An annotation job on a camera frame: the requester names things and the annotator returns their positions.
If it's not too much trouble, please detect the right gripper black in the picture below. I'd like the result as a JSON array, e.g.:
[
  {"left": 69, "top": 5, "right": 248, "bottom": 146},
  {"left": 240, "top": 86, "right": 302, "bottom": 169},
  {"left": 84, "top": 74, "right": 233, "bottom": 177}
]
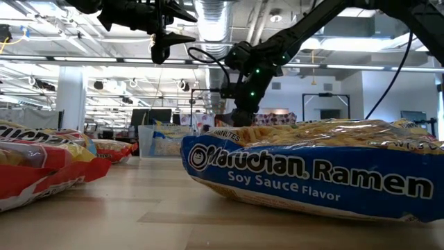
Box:
[{"left": 231, "top": 69, "right": 275, "bottom": 128}]

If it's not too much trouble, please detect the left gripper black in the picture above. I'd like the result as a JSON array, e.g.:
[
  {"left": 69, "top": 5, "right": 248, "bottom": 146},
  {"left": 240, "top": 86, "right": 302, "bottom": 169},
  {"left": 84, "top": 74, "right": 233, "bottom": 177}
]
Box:
[{"left": 96, "top": 0, "right": 198, "bottom": 65}]

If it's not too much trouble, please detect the blue Maruchan soy sauce pack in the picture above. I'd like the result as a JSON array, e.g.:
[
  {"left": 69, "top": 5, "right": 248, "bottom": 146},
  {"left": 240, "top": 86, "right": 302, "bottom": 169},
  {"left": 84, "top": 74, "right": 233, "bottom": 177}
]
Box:
[
  {"left": 152, "top": 119, "right": 192, "bottom": 157},
  {"left": 180, "top": 119, "right": 444, "bottom": 224}
]

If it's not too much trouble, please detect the computer monitor on arm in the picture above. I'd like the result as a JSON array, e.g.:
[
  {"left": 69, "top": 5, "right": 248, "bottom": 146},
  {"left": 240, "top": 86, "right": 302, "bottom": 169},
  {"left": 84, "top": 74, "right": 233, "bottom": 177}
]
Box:
[{"left": 400, "top": 110, "right": 437, "bottom": 130}]

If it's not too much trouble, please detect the polka dot fabric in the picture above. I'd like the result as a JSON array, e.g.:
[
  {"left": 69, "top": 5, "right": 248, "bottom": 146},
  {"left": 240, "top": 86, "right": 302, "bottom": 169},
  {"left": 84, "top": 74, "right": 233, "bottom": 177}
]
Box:
[{"left": 254, "top": 112, "right": 298, "bottom": 126}]

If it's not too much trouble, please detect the linear ceiling light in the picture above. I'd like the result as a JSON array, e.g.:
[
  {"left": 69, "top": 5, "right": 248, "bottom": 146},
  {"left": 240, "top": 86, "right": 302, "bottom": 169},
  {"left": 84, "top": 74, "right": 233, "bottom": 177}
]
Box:
[{"left": 0, "top": 55, "right": 444, "bottom": 73}]

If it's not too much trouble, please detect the black desk monitor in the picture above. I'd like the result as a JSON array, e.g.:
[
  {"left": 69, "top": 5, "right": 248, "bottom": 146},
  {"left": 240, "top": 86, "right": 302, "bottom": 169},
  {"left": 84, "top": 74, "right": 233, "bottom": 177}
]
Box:
[{"left": 130, "top": 108, "right": 173, "bottom": 128}]

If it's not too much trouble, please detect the clear plastic bin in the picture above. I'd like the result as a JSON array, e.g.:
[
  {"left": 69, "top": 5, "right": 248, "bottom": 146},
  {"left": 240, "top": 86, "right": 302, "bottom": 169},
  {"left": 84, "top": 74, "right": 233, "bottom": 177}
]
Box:
[{"left": 137, "top": 124, "right": 194, "bottom": 160}]

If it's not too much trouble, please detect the white square pillar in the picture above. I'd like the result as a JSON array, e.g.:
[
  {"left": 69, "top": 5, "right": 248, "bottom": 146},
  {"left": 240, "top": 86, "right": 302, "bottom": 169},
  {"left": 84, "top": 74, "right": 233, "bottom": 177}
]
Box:
[{"left": 55, "top": 65, "right": 87, "bottom": 132}]

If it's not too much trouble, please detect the grey partition screen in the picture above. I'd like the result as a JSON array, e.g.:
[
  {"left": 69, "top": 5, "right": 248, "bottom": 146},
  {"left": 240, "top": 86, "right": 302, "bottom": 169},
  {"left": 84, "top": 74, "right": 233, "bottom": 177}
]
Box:
[{"left": 0, "top": 108, "right": 65, "bottom": 130}]

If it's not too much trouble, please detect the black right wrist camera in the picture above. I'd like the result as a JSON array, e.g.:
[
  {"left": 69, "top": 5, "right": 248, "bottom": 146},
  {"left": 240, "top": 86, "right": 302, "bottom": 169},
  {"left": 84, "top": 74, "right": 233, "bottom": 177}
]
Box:
[{"left": 219, "top": 85, "right": 241, "bottom": 101}]

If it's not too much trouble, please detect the silver ventilation duct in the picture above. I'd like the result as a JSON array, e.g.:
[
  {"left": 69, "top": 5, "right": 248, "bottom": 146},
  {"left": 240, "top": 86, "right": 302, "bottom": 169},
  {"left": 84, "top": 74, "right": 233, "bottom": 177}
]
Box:
[{"left": 193, "top": 0, "right": 232, "bottom": 114}]

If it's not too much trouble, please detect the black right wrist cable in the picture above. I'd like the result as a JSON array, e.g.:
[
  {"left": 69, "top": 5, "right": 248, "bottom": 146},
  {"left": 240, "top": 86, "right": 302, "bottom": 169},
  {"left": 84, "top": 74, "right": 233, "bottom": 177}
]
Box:
[{"left": 187, "top": 47, "right": 232, "bottom": 93}]

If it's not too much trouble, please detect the black metal frame stand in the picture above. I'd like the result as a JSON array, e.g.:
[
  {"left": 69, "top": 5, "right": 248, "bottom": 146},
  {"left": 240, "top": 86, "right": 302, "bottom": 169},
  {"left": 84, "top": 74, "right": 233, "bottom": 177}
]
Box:
[
  {"left": 189, "top": 88, "right": 244, "bottom": 128},
  {"left": 301, "top": 92, "right": 351, "bottom": 121}
]

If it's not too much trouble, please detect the black hanging cable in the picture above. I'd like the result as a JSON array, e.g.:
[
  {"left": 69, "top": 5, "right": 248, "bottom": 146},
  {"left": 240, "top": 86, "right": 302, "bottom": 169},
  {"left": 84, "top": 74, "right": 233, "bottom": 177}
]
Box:
[{"left": 364, "top": 31, "right": 413, "bottom": 119}]

